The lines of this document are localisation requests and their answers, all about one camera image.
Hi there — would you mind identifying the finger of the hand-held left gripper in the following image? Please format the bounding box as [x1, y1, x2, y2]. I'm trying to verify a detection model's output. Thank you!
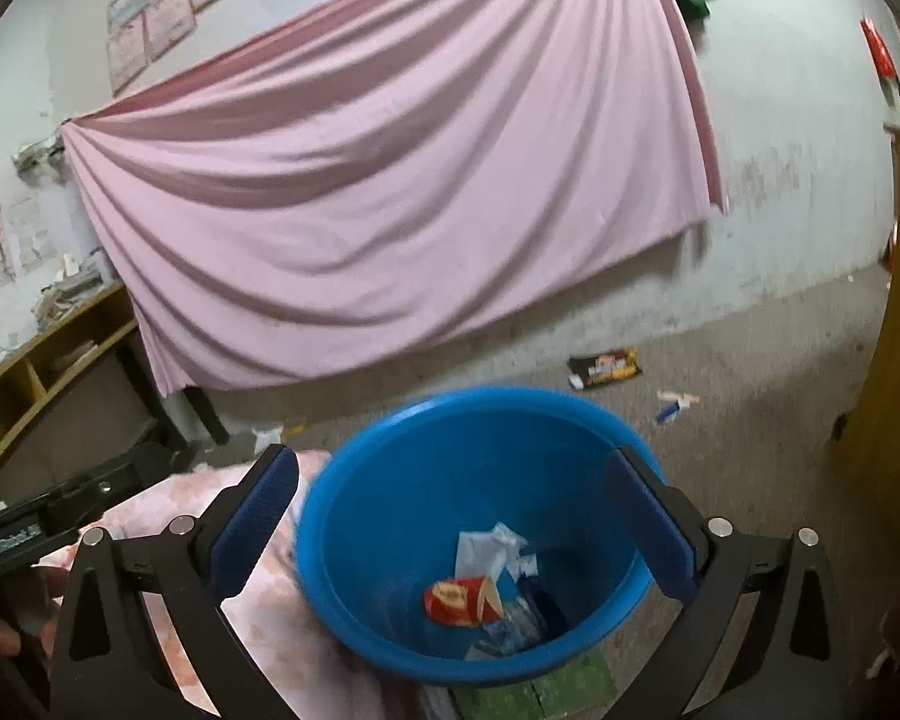
[41, 441, 200, 533]

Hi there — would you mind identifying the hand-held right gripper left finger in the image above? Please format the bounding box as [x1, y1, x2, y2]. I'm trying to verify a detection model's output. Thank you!
[49, 444, 299, 720]

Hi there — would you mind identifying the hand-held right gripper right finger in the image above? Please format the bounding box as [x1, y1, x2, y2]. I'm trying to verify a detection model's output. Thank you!
[604, 446, 852, 720]

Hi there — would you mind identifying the blue plastic bucket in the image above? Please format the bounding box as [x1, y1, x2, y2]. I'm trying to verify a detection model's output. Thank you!
[296, 386, 665, 689]

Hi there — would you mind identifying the white paper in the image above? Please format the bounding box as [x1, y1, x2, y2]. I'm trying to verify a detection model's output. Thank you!
[456, 523, 541, 578]

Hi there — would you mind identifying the clear plastic wrapper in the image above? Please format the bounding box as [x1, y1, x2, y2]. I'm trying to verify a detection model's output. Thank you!
[465, 611, 548, 661]

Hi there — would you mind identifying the red snack packet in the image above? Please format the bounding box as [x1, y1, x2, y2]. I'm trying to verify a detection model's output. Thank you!
[424, 575, 503, 627]

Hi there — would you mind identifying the person's left hand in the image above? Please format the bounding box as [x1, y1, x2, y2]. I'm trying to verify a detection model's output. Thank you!
[0, 570, 68, 661]

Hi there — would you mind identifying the black table leg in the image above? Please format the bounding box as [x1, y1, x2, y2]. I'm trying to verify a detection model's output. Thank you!
[186, 386, 230, 445]

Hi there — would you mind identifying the blue white wrapper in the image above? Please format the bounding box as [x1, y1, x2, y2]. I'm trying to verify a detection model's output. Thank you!
[656, 390, 702, 425]

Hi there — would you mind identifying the floral pink blanket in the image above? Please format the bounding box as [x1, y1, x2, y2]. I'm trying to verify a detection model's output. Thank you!
[37, 450, 428, 720]

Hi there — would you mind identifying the dark snack wrapper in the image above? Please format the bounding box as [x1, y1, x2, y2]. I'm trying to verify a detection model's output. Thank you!
[568, 347, 644, 389]

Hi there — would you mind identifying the wooden shelf unit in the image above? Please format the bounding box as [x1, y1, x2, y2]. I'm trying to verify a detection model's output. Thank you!
[0, 281, 140, 477]

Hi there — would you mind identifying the stack of books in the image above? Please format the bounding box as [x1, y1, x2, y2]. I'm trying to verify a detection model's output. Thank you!
[37, 251, 117, 323]

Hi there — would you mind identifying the pink hanging sheet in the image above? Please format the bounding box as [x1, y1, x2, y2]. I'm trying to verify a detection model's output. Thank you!
[60, 0, 727, 398]

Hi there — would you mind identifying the red hanging packet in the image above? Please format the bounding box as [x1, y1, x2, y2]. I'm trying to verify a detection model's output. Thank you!
[861, 17, 897, 78]

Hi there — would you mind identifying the small wall rack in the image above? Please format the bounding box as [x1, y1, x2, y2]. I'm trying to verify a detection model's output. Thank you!
[11, 131, 68, 170]

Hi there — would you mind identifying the group of wall certificates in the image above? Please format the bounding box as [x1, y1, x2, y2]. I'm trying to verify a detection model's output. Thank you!
[105, 0, 368, 95]

